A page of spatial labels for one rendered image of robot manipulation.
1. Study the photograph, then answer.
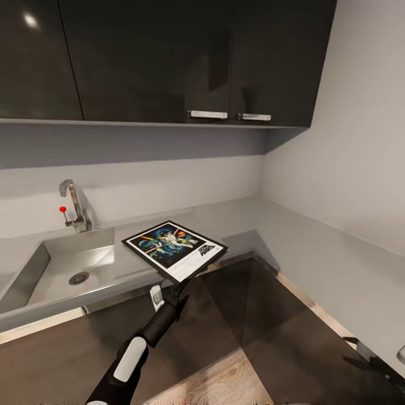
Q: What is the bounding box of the poster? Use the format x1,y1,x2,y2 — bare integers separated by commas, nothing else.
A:
121,220,229,285

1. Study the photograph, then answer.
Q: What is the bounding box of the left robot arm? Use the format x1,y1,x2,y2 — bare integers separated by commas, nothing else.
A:
84,278,190,405

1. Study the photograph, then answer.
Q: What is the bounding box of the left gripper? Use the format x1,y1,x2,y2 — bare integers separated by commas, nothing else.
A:
151,278,190,334

